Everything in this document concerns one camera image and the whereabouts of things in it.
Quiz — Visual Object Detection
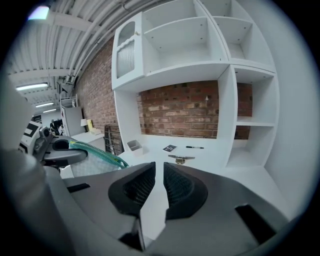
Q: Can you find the metal clip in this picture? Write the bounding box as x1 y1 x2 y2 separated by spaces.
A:
167 154 196 165

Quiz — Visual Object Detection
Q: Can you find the white desk with hutch shelves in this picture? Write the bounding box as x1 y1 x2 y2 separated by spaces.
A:
111 0 296 221

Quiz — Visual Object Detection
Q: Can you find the grey upright panel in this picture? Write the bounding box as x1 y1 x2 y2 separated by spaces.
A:
62 106 83 137

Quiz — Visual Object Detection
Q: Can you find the small white table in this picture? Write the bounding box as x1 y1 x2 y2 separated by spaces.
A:
71 131 106 153

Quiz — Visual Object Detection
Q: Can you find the white divided pen holder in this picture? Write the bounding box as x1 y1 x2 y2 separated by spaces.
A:
126 139 144 157

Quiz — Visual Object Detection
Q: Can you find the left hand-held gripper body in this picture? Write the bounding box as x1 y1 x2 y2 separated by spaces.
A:
18 120 55 161

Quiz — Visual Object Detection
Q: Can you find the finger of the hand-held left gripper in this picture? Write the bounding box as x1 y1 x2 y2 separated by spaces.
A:
51 135 86 151
43 149 89 166

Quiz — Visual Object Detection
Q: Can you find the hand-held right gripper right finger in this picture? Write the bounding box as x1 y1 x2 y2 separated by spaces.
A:
162 161 291 249

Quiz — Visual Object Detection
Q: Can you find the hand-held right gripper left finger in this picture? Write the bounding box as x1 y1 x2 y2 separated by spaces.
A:
61 161 157 241

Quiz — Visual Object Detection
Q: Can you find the clear plastic bag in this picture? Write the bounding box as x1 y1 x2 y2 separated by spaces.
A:
68 140 130 178

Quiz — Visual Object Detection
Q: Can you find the black folding metal rack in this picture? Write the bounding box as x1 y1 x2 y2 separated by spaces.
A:
103 125 125 154

